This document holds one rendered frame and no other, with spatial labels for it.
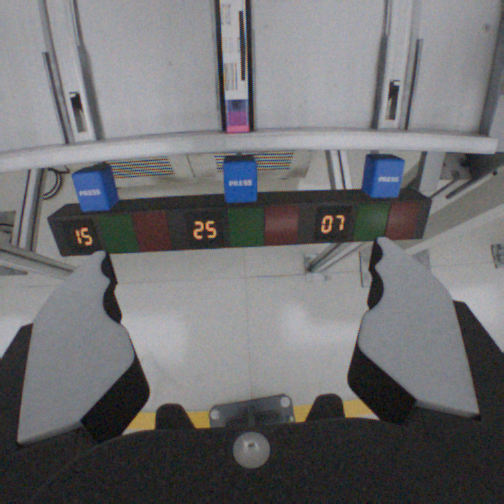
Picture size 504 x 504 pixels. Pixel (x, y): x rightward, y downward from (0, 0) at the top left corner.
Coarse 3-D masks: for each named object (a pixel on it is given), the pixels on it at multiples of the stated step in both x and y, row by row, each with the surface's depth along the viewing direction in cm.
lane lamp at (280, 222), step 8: (264, 208) 23; (272, 208) 23; (280, 208) 23; (288, 208) 23; (296, 208) 23; (264, 216) 24; (272, 216) 24; (280, 216) 24; (288, 216) 24; (296, 216) 24; (264, 224) 24; (272, 224) 24; (280, 224) 24; (288, 224) 24; (296, 224) 24; (264, 232) 25; (272, 232) 24; (280, 232) 24; (288, 232) 25; (296, 232) 25; (272, 240) 25; (280, 240) 25; (288, 240) 25; (296, 240) 25
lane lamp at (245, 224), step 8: (232, 208) 23; (240, 208) 23; (248, 208) 23; (256, 208) 23; (232, 216) 24; (240, 216) 24; (248, 216) 24; (256, 216) 24; (232, 224) 24; (240, 224) 24; (248, 224) 24; (256, 224) 24; (232, 232) 24; (240, 232) 24; (248, 232) 24; (256, 232) 24; (232, 240) 25; (240, 240) 25; (248, 240) 25; (256, 240) 25
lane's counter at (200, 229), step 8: (192, 216) 23; (200, 216) 23; (208, 216) 23; (216, 216) 23; (192, 224) 24; (200, 224) 24; (208, 224) 24; (216, 224) 24; (192, 232) 24; (200, 232) 24; (208, 232) 24; (216, 232) 24; (192, 240) 24; (200, 240) 24; (208, 240) 25; (216, 240) 25
